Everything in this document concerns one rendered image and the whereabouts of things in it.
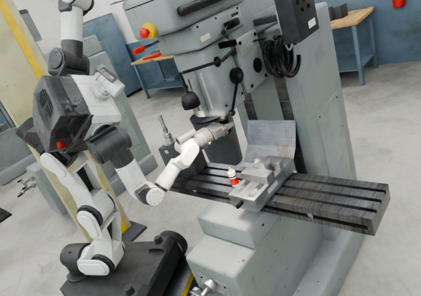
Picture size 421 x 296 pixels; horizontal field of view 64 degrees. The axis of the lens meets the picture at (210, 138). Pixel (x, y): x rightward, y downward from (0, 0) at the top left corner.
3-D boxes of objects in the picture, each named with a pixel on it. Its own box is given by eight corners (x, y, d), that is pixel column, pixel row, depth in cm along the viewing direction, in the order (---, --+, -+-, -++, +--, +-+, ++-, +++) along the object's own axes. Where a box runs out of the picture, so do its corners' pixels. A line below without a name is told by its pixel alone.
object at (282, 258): (266, 362, 170) (232, 278, 147) (218, 334, 192) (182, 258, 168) (327, 249, 221) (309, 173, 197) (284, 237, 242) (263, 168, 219)
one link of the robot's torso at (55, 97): (39, 176, 137) (72, 123, 117) (12, 111, 147) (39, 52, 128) (103, 165, 160) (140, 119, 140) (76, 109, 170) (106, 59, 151)
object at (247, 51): (250, 94, 157) (235, 39, 147) (212, 96, 173) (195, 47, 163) (270, 78, 169) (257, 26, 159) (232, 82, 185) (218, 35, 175)
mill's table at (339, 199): (374, 236, 127) (371, 220, 124) (162, 189, 211) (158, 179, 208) (390, 199, 142) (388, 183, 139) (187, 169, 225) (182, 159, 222)
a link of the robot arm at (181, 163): (202, 148, 151) (185, 173, 149) (192, 144, 159) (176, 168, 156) (192, 140, 148) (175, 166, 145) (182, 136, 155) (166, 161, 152)
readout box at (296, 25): (303, 42, 139) (292, -11, 131) (284, 45, 145) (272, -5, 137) (322, 27, 152) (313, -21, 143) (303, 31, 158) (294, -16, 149)
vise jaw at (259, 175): (268, 184, 153) (266, 177, 151) (242, 179, 163) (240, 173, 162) (275, 177, 156) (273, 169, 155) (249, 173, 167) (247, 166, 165)
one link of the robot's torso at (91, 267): (83, 277, 193) (72, 261, 188) (103, 251, 210) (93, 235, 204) (111, 278, 185) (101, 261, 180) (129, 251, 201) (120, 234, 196)
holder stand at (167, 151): (197, 175, 196) (186, 146, 188) (168, 174, 208) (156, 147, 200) (207, 163, 205) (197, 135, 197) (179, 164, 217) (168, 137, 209)
